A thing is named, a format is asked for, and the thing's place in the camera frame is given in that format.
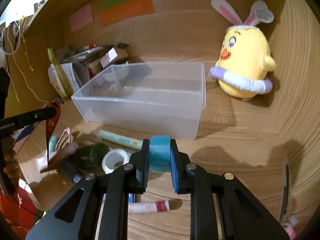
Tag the blue tape roll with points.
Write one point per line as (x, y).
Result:
(159, 153)

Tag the small white cardboard box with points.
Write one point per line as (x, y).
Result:
(112, 56)

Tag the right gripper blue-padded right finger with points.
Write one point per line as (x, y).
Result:
(189, 178)

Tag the yellow chick plush toy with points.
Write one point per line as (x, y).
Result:
(245, 56)

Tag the pink tube with red cap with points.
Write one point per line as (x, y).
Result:
(149, 207)

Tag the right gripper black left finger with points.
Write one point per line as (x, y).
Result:
(129, 178)

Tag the clear plastic storage bin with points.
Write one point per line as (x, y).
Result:
(161, 98)

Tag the white tape roll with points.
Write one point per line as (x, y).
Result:
(114, 159)

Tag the person's left hand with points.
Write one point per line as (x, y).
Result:
(10, 171)

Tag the yellow-green spray bottle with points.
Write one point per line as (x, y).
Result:
(66, 88)

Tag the pink patterned hair clip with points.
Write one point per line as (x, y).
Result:
(66, 138)

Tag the red foil packet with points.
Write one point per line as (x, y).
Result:
(51, 124)

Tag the green sticky note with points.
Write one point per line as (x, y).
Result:
(111, 3)

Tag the orange sticky note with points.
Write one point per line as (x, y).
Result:
(129, 9)

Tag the pink sticky note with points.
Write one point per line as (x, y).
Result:
(81, 18)

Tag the white folded paper boxes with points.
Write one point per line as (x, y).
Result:
(77, 74)

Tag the pink plush keychain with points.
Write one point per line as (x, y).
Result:
(289, 226)

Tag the pale green tube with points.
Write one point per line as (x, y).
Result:
(121, 140)

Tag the dark green glass bottle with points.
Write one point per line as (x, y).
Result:
(88, 158)

